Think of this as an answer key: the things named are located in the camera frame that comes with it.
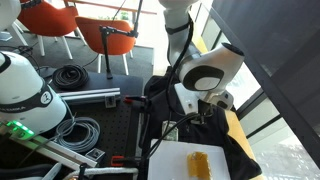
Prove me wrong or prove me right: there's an orange chair with white legs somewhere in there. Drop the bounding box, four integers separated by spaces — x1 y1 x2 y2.
74 16 137 76
17 0 89 61

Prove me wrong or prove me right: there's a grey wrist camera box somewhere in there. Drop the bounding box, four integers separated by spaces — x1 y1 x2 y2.
174 82 202 117

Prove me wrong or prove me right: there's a black floor cable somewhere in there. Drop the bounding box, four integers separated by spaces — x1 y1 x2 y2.
13 44 43 76

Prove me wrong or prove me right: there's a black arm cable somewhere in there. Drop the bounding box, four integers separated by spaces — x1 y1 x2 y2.
141 14 202 161

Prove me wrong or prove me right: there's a black tripod camera stand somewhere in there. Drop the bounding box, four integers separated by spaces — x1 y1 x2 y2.
98 0 145 81

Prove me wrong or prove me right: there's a black cable coil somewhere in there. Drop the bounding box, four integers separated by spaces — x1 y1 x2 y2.
51 63 90 91

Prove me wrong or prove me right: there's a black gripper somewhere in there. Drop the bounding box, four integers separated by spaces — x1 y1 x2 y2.
191 98 215 126

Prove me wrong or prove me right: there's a white flat board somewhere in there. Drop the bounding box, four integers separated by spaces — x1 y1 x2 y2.
147 138 232 180

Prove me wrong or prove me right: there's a dark roller blind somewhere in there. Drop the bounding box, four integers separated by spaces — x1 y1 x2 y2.
209 0 320 158

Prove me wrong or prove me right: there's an aluminium rail under robot base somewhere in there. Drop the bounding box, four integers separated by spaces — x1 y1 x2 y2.
8 133 99 169

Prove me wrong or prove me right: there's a grey cable coil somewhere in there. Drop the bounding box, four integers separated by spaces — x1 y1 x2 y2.
53 116 102 155

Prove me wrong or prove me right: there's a long aluminium rail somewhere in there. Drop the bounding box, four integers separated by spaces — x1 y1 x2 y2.
57 87 122 105

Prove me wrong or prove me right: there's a small metal corner bracket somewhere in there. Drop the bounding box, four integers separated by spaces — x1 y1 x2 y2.
84 147 106 165
104 95 117 109

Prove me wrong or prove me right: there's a white wrapped tube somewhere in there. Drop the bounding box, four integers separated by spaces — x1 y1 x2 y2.
62 166 140 180

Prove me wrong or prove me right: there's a white chair leg frame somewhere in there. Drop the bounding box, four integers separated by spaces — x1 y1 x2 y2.
0 23 30 47

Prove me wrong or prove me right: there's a yellow sponge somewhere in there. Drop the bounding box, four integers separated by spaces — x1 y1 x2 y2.
186 151 213 180

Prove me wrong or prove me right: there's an orange handled bar clamp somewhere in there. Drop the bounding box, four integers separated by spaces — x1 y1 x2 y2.
123 95 152 111
110 155 143 168

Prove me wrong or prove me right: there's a black zip vest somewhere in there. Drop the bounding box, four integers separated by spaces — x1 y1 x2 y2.
141 66 264 180

